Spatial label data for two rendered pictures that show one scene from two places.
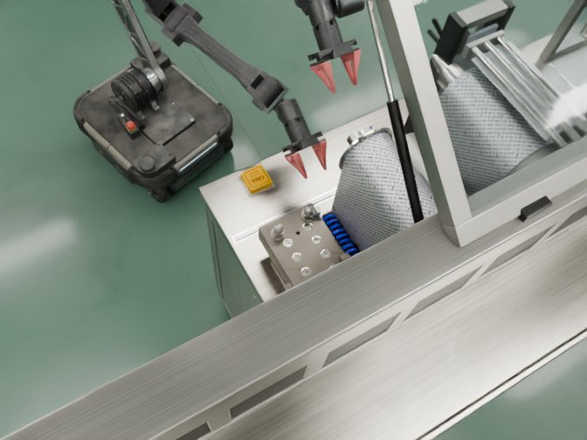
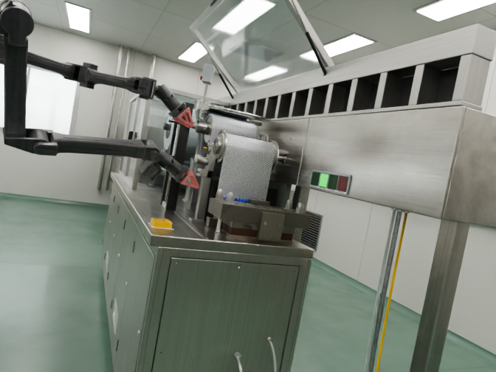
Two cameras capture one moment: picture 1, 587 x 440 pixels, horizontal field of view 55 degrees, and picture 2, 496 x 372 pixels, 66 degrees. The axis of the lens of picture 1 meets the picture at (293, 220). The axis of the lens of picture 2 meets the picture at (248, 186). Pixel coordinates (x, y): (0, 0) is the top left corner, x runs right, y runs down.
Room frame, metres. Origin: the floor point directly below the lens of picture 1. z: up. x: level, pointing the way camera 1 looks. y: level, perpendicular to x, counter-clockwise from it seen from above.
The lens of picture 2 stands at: (0.23, 1.46, 1.19)
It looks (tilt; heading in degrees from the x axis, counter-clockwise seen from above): 3 degrees down; 284
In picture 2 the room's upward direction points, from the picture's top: 10 degrees clockwise
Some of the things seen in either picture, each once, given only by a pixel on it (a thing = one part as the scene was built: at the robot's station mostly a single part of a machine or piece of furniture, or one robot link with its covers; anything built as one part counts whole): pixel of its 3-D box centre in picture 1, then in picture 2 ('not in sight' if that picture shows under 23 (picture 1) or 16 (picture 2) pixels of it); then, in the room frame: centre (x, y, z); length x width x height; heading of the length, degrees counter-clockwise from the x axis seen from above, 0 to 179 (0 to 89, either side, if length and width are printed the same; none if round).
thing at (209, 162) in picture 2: not in sight; (201, 187); (0.83, -0.15, 1.05); 0.06 x 0.05 x 0.31; 37
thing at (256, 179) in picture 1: (256, 179); (161, 223); (0.86, 0.12, 0.91); 0.07 x 0.07 x 0.02; 37
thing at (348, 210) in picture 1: (361, 230); (243, 184); (0.64, -0.17, 1.10); 0.23 x 0.01 x 0.18; 37
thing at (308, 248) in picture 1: (323, 282); (259, 213); (0.54, -0.10, 1.00); 0.40 x 0.16 x 0.06; 37
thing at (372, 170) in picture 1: (430, 188); (231, 169); (0.76, -0.32, 1.16); 0.39 x 0.23 x 0.51; 127
